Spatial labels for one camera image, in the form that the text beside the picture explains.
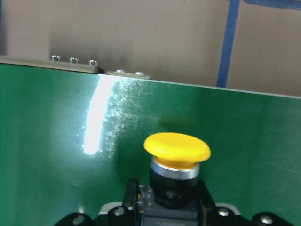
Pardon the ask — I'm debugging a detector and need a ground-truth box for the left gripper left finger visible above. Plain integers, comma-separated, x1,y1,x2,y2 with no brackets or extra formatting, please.
122,178,139,226

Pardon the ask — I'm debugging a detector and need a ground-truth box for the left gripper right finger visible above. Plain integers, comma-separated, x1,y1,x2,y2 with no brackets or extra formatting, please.
196,180,218,226

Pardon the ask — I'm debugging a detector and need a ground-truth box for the yellow push button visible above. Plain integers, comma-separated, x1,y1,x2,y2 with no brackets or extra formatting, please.
139,132,211,226

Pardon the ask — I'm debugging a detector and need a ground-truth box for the green conveyor belt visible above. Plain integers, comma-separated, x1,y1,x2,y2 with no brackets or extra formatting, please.
0,64,301,226

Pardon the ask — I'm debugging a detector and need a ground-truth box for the brown paper table cover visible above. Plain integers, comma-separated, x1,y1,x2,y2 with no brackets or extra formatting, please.
0,0,301,96

